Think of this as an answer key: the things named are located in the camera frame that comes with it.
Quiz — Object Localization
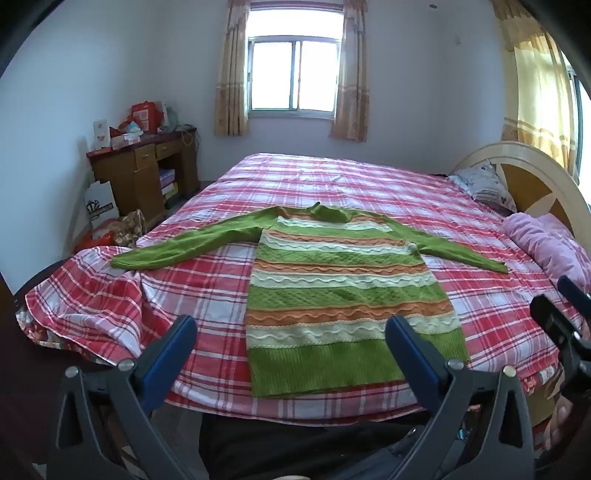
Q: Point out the brown wooden desk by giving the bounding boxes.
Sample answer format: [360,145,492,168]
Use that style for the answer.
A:
[86,126,200,232]

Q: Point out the person's right hand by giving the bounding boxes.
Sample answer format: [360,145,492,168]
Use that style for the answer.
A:
[544,396,575,457]

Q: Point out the floral mattress edge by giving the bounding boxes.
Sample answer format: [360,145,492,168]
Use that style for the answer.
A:
[16,307,100,365]

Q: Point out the stack of books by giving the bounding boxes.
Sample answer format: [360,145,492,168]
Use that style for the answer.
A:
[158,168,180,200]

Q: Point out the cream wooden headboard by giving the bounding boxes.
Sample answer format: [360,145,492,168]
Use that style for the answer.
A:
[450,141,591,259]

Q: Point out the red plaid bed sheet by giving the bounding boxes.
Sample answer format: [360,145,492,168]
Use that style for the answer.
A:
[24,152,587,424]

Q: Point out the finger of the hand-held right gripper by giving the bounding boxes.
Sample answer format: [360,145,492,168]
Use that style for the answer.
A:
[556,275,591,320]
[529,294,583,361]

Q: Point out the green striped knit sweater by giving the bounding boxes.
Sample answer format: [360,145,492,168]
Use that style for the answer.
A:
[111,202,509,398]

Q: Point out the patterned fabric bag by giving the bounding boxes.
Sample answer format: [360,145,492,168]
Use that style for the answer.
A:
[108,209,147,249]

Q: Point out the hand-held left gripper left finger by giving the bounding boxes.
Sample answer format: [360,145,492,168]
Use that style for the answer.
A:
[46,315,199,480]

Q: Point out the floral pillow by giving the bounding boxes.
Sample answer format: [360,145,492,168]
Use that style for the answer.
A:
[447,159,518,214]

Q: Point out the red plastic bag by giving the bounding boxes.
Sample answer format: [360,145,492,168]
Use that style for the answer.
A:
[74,230,115,254]

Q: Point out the yellow curtain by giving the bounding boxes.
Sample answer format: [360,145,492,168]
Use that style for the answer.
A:
[492,0,578,174]

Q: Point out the window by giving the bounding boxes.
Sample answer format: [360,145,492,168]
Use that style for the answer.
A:
[244,7,345,116]

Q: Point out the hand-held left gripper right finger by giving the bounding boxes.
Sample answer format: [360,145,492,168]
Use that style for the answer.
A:
[385,315,536,480]

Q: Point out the white paper bag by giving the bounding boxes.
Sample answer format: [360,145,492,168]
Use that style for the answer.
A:
[83,180,120,230]

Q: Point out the pink blanket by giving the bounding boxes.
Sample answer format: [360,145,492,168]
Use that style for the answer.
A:
[502,212,591,296]

